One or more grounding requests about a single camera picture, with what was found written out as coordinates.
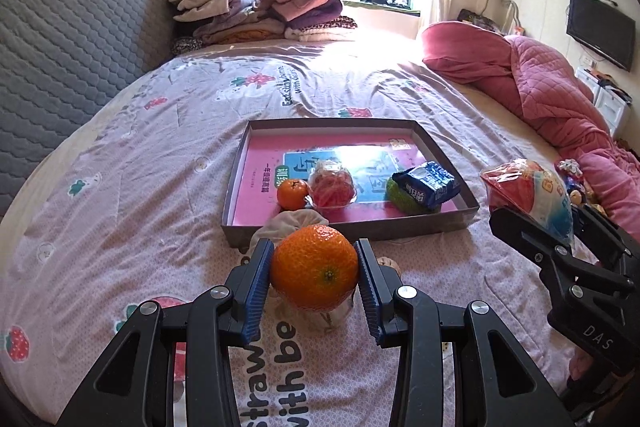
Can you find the grey cardboard box tray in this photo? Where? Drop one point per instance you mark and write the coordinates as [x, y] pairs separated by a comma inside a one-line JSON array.
[[455, 214]]

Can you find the small colourful doll toy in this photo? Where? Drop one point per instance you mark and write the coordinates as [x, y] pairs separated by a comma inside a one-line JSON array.
[[578, 189]]

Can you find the orange mandarin without stem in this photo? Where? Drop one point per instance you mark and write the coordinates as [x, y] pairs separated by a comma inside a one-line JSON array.
[[315, 268]]

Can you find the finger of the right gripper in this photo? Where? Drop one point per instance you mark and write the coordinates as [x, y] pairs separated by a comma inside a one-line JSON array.
[[556, 260], [615, 249]]

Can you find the grey quilted headboard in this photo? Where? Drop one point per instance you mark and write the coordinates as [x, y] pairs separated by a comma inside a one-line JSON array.
[[61, 62]]

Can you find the right hand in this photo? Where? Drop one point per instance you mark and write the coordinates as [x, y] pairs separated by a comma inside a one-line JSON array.
[[580, 364]]

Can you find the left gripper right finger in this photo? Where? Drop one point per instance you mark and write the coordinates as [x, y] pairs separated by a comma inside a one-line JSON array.
[[495, 381]]

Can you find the white drawer cabinet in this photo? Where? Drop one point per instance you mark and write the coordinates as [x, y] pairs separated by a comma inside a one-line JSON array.
[[612, 102]]

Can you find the orange mandarin with stem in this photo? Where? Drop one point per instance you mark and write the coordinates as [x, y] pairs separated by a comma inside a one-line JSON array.
[[292, 194]]

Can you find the pile of folded clothes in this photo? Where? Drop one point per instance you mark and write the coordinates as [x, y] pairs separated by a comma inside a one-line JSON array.
[[201, 23]]

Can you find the black flat television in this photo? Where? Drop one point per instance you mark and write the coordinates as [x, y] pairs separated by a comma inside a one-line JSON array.
[[604, 29]]

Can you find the pink strawberry bear bedsheet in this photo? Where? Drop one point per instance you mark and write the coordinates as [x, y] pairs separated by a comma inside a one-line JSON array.
[[138, 216]]

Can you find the pink quilted blanket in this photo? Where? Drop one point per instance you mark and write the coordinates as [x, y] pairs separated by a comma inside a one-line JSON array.
[[536, 83]]

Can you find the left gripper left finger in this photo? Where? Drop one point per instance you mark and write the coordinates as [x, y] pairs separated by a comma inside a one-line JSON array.
[[132, 381]]

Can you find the walnut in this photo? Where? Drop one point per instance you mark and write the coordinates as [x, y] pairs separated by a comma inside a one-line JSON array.
[[387, 262]]

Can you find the blue snack packet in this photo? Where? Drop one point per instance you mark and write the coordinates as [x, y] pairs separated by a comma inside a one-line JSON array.
[[429, 184]]

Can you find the red surprise egg toy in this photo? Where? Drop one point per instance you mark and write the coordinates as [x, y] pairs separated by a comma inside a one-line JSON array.
[[331, 185]]

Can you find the blue surprise egg toy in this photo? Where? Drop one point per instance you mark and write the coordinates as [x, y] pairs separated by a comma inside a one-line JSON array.
[[532, 191]]

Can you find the cream drawstring mesh pouch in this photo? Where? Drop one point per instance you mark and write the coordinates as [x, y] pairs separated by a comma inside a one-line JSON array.
[[278, 307]]

